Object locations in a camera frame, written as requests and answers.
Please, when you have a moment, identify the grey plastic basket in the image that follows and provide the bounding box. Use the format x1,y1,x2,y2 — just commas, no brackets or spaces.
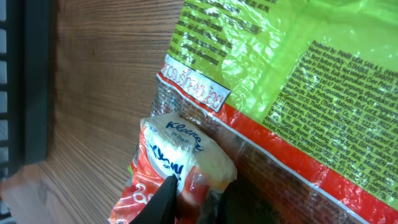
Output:
1,0,51,223

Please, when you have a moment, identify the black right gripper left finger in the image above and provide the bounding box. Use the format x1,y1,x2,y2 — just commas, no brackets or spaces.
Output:
129,175,177,224

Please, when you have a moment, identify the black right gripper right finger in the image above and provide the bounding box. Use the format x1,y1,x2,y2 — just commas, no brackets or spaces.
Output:
216,180,277,224

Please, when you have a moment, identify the white red tissue packet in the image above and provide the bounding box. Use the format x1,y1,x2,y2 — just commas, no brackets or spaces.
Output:
108,113,237,223

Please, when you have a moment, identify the green snack bag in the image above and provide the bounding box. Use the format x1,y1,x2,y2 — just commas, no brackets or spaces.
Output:
151,0,397,223

